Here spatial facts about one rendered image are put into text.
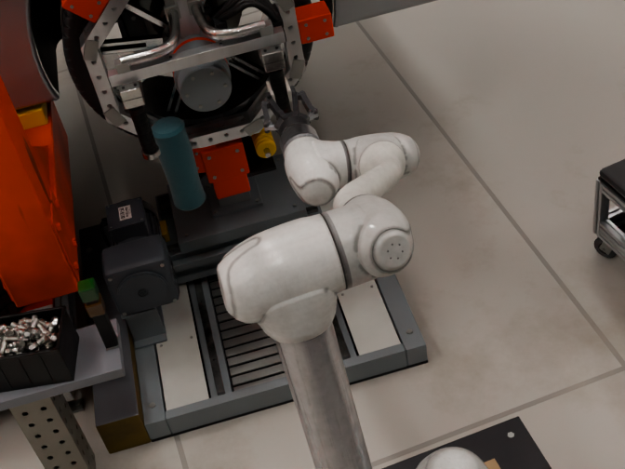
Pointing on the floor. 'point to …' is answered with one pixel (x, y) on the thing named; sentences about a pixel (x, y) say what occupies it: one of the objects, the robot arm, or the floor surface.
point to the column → (55, 434)
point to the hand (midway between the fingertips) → (279, 90)
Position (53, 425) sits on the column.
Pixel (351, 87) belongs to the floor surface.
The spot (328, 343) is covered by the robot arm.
